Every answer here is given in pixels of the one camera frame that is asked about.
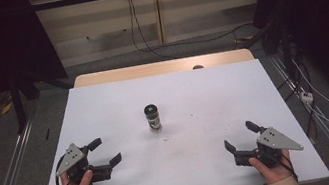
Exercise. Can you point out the black metal stand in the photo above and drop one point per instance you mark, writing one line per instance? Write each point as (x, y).
(18, 106)

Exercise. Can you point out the person's right hand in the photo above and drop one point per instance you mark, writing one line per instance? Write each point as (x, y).
(273, 172)

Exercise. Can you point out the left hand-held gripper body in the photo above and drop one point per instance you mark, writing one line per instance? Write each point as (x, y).
(74, 160)

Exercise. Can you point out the white power strip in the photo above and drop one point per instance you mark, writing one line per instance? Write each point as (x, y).
(306, 96)

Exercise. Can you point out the light wooden wall post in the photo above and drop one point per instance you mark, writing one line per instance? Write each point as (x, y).
(158, 12)

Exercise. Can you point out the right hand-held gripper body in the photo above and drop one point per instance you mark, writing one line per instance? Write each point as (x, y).
(270, 142)

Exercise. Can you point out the wooden table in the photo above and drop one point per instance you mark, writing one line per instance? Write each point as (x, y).
(148, 69)

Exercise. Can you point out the glass spice jar black lid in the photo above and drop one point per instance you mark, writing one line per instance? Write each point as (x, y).
(153, 118)

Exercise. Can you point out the yellow floor tape piece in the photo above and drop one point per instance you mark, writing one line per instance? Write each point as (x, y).
(7, 107)

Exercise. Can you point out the small black floor stick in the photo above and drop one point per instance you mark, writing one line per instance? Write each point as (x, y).
(47, 134)

